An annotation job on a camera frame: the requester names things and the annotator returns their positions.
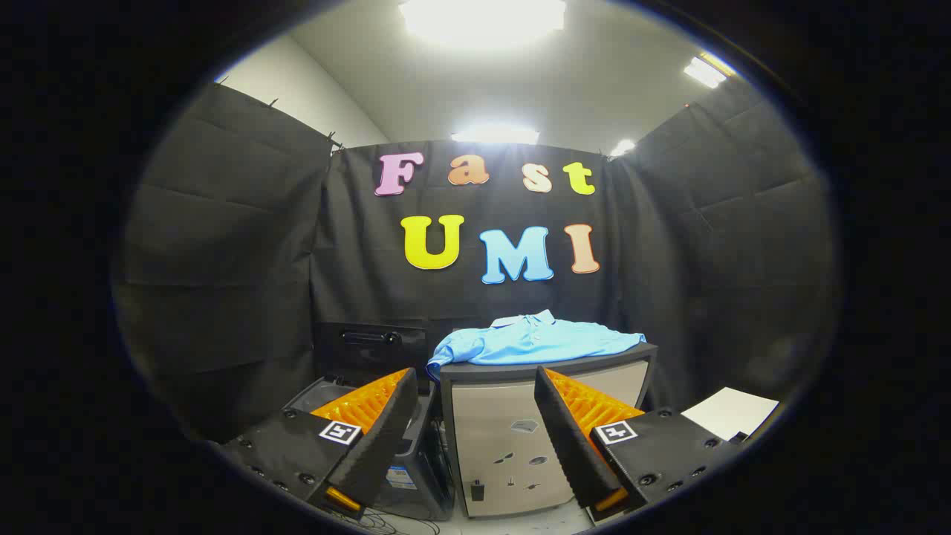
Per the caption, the light blue polo shirt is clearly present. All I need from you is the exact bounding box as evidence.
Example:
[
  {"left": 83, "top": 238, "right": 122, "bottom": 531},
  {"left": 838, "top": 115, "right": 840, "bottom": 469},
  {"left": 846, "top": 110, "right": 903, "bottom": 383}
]
[{"left": 426, "top": 309, "right": 647, "bottom": 381}]

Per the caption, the black backdrop cloth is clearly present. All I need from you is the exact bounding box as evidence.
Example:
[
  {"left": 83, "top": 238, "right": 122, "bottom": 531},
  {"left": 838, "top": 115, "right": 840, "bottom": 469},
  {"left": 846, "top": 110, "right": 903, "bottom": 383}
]
[{"left": 111, "top": 78, "right": 840, "bottom": 447}]

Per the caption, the black floor cable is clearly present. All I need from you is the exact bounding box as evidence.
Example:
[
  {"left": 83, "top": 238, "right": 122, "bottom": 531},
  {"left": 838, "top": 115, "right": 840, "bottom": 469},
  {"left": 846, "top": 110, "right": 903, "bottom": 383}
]
[{"left": 355, "top": 509, "right": 441, "bottom": 535}]

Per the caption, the grey cabinet with dark top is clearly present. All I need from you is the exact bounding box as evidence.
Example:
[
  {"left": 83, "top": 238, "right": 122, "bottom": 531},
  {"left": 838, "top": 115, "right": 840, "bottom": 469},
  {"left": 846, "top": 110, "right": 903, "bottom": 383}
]
[{"left": 438, "top": 343, "right": 659, "bottom": 519}]

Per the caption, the large ceiling light panel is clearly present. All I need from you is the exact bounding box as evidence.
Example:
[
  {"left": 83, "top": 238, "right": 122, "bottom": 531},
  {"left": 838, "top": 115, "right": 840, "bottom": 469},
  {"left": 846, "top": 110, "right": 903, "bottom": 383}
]
[{"left": 399, "top": 0, "right": 567, "bottom": 47}]

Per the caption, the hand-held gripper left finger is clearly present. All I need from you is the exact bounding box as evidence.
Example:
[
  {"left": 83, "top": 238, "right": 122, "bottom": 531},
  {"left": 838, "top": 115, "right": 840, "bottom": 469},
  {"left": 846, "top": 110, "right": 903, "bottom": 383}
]
[{"left": 221, "top": 367, "right": 419, "bottom": 519}]

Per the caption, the white paper sheet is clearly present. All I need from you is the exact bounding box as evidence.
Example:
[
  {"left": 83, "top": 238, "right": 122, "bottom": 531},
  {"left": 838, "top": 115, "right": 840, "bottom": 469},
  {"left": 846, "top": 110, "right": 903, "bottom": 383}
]
[{"left": 681, "top": 386, "right": 781, "bottom": 443}]

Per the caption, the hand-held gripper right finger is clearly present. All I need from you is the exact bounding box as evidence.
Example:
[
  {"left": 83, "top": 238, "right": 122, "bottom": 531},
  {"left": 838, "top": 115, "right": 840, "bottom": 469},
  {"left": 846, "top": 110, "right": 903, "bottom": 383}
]
[{"left": 534, "top": 366, "right": 744, "bottom": 522}]

